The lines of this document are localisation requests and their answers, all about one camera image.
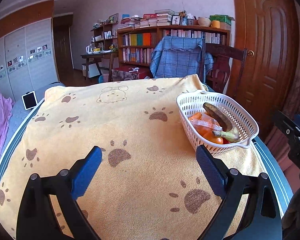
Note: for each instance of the white electric kettle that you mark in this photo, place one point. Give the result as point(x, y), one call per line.
point(89, 49)

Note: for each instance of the green box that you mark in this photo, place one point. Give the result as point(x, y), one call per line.
point(222, 18)

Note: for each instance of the dark wooden desk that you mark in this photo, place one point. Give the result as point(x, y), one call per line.
point(97, 59)

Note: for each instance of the beige bowl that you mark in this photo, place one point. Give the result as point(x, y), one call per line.
point(204, 21)

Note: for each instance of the red patterned box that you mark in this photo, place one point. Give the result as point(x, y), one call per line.
point(126, 72)

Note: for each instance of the small wooden shelf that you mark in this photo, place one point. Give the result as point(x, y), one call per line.
point(104, 36)

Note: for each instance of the white plastic basket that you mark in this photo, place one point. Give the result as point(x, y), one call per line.
point(191, 103)

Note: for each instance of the spotted ripe banana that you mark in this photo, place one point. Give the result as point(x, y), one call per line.
point(229, 131)

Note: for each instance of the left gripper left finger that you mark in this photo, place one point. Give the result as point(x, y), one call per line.
point(37, 218)

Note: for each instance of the blue plaid covered chair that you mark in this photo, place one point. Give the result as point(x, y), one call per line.
point(180, 57)

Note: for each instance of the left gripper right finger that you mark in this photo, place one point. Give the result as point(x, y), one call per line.
point(261, 217)

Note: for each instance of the dark wooden chair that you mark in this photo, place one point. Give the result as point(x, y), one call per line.
point(220, 73)

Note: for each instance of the white tablet device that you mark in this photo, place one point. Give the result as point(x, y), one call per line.
point(29, 100)

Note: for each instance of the wooden bookshelf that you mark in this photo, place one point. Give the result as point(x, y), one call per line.
point(136, 45)

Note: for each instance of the yellow mug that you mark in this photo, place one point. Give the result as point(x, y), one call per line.
point(216, 24)

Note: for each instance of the yellow paw print towel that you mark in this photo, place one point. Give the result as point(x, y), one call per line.
point(148, 185)

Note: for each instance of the bag of orange fruit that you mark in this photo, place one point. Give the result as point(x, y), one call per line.
point(205, 125)

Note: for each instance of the brown wooden door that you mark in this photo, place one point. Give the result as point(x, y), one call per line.
point(269, 31)

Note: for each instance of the white wardrobe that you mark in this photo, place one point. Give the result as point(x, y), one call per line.
point(27, 60)

